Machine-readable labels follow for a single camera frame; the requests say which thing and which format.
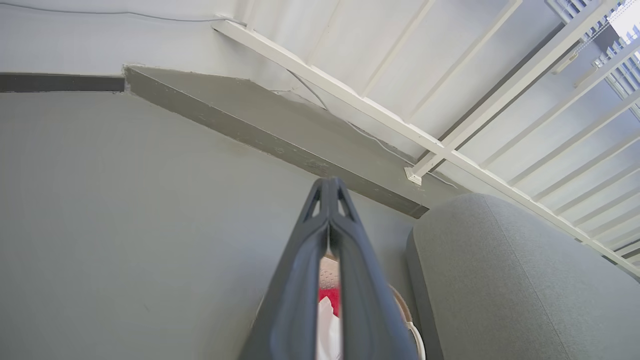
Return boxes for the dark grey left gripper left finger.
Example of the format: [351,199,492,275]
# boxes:
[239,177,332,360]

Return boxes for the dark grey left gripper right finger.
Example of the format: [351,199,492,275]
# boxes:
[327,177,419,360]

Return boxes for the beige perforated plastic laundry basket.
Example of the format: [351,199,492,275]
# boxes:
[319,254,427,360]

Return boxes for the red and white garment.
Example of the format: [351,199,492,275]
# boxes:
[318,287,344,360]

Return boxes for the grey fabric sofa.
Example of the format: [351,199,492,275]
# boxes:
[405,193,640,360]

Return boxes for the raised grey concrete step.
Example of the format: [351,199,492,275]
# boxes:
[123,65,468,219]

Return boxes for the white metal railing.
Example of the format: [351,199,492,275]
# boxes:
[211,0,640,279]

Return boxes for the white window blinds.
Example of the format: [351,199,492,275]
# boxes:
[545,0,640,122]

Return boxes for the thin grey cable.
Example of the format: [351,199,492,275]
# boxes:
[0,1,460,190]

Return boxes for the black wall baseboard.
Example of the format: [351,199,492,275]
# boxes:
[0,73,126,94]

